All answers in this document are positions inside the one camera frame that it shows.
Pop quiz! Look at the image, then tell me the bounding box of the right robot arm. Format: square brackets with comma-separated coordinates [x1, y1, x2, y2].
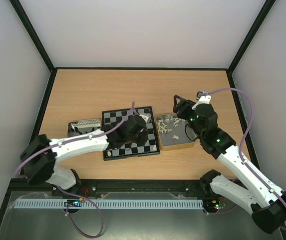
[173, 95, 286, 234]

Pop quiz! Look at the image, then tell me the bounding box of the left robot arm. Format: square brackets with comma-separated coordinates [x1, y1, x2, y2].
[15, 114, 150, 190]

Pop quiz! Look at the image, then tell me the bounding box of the gold tin with white pieces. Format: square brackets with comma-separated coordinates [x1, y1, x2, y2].
[155, 113, 196, 151]

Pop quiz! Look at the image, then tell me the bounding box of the tin tray with black pieces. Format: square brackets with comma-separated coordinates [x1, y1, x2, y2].
[67, 118, 101, 138]

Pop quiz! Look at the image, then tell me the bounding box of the black silver chessboard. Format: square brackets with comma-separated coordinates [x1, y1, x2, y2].
[103, 106, 160, 161]

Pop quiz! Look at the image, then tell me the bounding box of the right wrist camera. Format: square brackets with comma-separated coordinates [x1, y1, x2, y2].
[196, 90, 208, 100]

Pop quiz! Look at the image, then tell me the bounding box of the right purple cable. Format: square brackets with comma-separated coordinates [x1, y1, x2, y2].
[207, 87, 286, 231]

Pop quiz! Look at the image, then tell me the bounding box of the purple cable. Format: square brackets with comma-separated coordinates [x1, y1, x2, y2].
[207, 87, 286, 231]
[14, 101, 136, 176]

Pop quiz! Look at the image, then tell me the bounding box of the light blue cable duct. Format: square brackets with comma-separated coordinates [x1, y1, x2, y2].
[14, 199, 203, 210]

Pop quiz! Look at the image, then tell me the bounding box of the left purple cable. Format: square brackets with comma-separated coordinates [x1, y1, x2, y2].
[14, 101, 136, 176]

